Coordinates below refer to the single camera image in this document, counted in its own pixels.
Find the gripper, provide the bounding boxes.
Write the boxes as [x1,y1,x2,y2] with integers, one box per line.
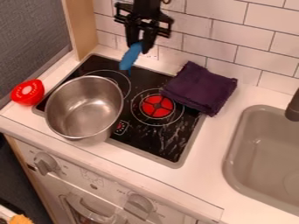
[113,2,176,55]

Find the blue spatula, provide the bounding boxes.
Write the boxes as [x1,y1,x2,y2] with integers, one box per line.
[117,41,145,72]

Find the toy stove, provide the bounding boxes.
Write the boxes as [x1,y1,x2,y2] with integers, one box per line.
[31,52,208,170]

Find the purple cloth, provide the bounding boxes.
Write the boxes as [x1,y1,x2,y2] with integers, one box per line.
[160,60,240,118]

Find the silver pot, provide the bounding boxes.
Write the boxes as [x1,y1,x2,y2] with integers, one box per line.
[43,74,125,144]

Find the red toy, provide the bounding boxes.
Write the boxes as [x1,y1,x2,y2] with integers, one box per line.
[9,79,46,106]

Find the tap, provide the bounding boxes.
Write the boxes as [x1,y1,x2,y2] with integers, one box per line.
[283,87,299,123]

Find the toy sink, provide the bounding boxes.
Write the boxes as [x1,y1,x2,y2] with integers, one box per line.
[221,104,299,217]

